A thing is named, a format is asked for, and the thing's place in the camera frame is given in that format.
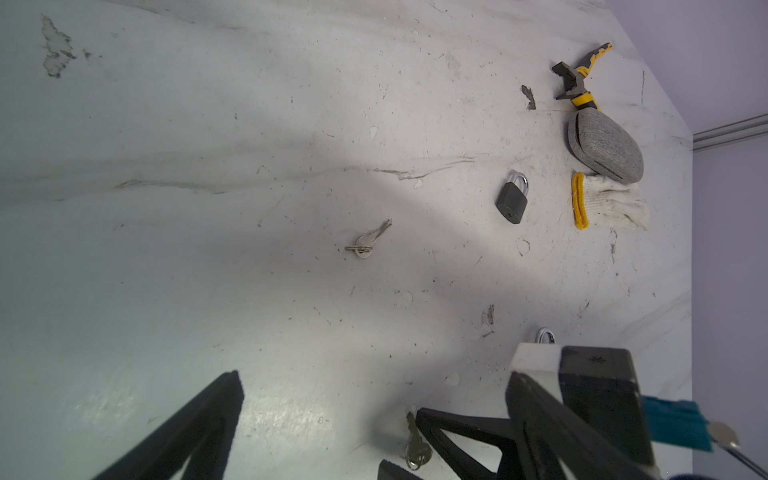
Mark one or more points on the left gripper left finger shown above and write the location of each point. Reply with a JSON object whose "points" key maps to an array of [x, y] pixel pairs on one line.
{"points": [[195, 441]]}

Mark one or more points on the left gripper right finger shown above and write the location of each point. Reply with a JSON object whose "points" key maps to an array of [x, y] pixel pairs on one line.
{"points": [[549, 437]]}

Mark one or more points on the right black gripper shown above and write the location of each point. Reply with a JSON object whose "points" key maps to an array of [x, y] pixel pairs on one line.
{"points": [[598, 384]]}

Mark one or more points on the dark key on table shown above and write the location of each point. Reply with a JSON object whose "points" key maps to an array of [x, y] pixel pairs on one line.
{"points": [[363, 246]]}

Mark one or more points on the silver key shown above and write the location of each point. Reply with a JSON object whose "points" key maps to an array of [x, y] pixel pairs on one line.
{"points": [[418, 451]]}

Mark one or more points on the black padlock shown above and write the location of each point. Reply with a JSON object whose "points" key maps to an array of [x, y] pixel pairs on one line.
{"points": [[513, 197]]}

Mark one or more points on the yellow black pliers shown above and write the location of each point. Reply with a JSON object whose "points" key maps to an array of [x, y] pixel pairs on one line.
{"points": [[573, 78]]}

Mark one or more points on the blue padlock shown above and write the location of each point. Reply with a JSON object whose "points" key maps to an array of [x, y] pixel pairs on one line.
{"points": [[663, 359]]}

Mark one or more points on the white yellow-cuffed work glove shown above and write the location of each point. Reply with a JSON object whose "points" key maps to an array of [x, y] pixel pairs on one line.
{"points": [[600, 201]]}

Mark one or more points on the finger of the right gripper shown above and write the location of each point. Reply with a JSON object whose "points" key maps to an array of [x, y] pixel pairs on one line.
{"points": [[390, 471]]}

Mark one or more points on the grey oval felt case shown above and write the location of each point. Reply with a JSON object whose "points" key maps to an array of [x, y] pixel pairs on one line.
{"points": [[604, 146]]}

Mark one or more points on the aluminium frame structure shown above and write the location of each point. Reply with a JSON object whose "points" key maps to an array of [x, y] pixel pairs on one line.
{"points": [[732, 133]]}

